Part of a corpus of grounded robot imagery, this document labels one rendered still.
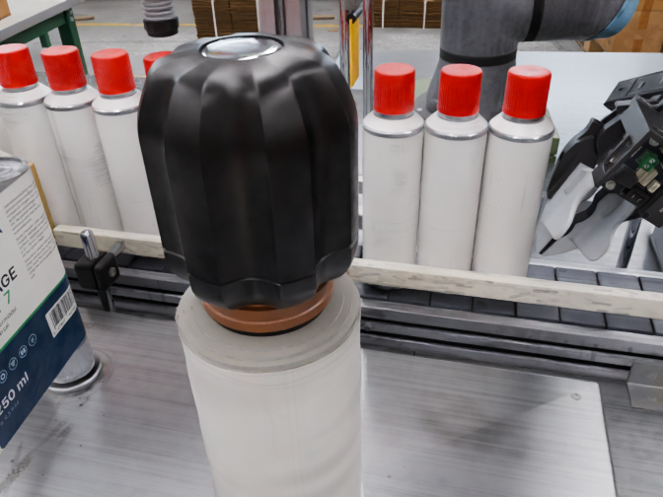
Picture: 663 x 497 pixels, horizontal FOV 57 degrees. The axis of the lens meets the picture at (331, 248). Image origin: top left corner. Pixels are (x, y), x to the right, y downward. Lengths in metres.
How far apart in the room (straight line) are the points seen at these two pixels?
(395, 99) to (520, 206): 0.14
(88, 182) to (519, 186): 0.41
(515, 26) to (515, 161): 0.46
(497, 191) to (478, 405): 0.18
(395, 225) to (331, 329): 0.29
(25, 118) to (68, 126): 0.05
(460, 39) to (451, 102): 0.45
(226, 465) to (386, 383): 0.21
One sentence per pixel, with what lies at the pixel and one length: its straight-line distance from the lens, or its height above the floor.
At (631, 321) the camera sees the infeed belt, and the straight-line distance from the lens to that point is 0.60.
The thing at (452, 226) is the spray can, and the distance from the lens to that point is 0.54.
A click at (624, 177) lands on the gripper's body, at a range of 0.48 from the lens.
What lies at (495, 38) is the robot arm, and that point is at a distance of 0.95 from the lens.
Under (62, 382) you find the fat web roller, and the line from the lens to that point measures 0.53.
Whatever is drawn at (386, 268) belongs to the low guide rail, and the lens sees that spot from 0.55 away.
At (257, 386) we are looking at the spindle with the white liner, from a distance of 0.26.
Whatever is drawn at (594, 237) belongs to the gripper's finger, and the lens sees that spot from 0.55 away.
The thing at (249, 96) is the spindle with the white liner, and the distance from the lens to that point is 0.20.
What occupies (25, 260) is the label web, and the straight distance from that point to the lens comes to 0.45.
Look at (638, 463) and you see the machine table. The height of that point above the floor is 0.83.
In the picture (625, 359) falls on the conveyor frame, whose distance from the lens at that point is 0.59.
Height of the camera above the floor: 1.24
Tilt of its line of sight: 34 degrees down
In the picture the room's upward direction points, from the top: 2 degrees counter-clockwise
